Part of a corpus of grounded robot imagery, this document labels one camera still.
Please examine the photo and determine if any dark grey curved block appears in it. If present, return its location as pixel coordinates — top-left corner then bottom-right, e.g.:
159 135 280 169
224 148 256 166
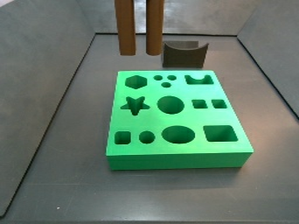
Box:
163 41 210 68

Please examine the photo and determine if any green shape sorter block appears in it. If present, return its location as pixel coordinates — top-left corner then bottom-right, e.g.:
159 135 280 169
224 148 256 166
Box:
107 70 254 170

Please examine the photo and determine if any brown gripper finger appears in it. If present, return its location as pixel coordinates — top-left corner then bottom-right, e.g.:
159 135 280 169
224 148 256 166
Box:
115 0 136 56
146 0 164 56

